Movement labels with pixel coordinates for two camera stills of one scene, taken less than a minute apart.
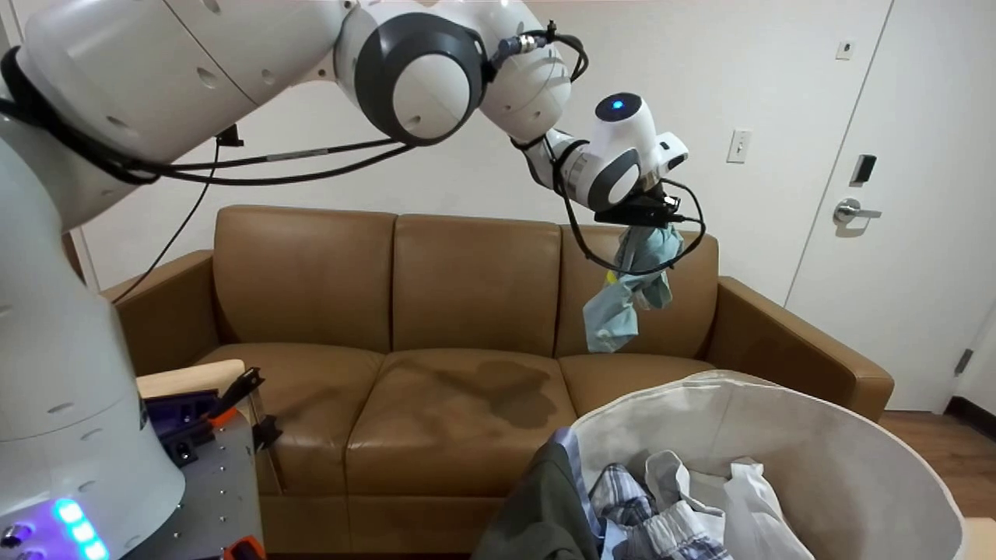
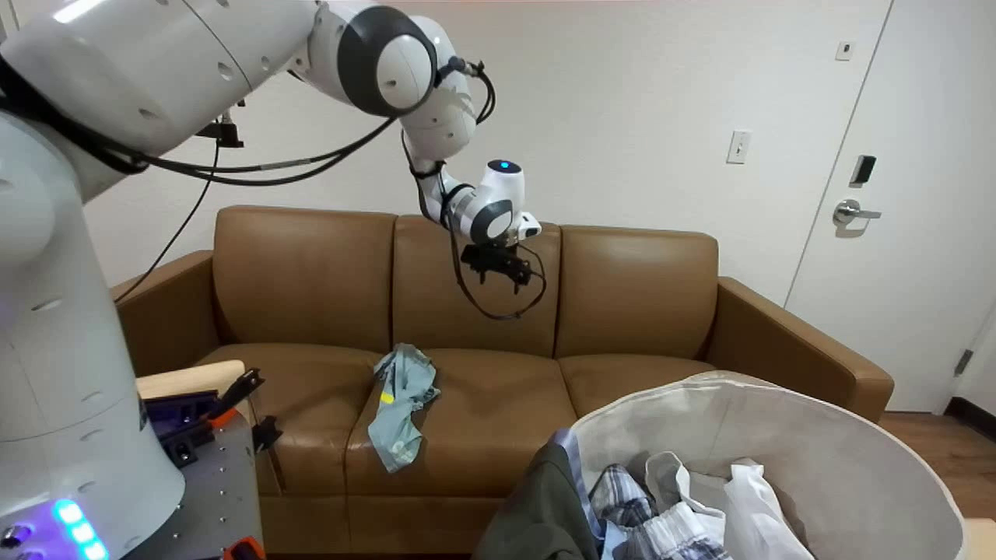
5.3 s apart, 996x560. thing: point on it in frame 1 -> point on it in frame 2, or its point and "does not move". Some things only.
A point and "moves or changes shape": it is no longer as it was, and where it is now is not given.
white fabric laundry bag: [846, 482] does not move
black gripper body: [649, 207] -> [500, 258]
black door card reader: [863, 170] does not move
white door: [904, 252] does not move
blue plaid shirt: [616, 511] moves or changes shape
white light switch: [739, 146] does not move
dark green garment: [546, 513] does not move
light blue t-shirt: [641, 270] -> [405, 380]
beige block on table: [204, 376] does not move
